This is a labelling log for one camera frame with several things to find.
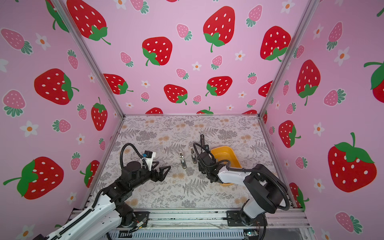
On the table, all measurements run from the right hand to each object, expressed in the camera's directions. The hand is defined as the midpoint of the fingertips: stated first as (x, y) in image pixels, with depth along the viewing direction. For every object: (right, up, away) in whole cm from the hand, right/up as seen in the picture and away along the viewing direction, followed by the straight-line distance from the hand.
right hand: (202, 159), depth 91 cm
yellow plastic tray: (+16, +3, +7) cm, 17 cm away
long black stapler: (+1, +11, +13) cm, 17 cm away
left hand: (-20, 0, -14) cm, 25 cm away
